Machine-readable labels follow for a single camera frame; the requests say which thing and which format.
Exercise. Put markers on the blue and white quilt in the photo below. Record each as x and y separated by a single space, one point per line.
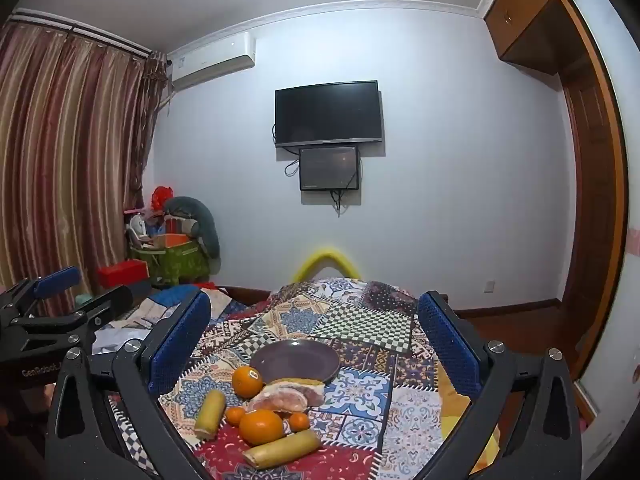
157 306

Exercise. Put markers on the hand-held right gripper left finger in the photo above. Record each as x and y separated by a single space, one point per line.
180 340

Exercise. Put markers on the wooden door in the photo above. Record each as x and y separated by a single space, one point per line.
592 200

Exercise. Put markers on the patchwork printed blanket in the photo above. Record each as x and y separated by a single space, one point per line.
370 390

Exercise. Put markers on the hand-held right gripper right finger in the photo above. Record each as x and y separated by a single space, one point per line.
445 340

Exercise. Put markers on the white air conditioner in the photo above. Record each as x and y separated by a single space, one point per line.
212 62

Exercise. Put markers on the small black wall monitor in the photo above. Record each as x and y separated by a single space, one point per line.
329 167

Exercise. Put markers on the red flat box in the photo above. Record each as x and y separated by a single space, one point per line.
122 274

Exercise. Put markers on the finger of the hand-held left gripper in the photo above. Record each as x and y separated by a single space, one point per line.
107 302
55 281

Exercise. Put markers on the pomelo wedge with rind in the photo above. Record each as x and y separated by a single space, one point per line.
300 382

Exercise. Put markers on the white wall socket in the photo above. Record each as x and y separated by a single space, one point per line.
490 286

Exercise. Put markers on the wooden overhead cabinet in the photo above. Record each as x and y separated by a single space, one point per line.
535 15

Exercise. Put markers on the purple round plate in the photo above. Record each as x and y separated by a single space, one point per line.
295 360

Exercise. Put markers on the yellow sugarcane piece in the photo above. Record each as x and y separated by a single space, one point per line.
210 412
282 449

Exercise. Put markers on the striped brown curtain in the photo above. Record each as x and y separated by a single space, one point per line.
65 160

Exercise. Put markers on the orange cardboard box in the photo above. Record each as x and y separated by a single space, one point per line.
175 238

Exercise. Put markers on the peeled pomelo segment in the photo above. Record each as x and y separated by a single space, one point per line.
275 401

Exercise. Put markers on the yellow foam tube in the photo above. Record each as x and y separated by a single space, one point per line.
327 254

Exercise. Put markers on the large plain orange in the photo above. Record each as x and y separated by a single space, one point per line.
261 426

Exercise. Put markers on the teal cloth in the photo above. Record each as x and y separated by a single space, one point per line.
86 302

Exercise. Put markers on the small tangerine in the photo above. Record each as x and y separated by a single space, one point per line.
300 421
235 416

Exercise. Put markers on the black wall television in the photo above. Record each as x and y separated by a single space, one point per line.
329 112

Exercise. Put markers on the orange with sticker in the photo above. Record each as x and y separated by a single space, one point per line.
247 382

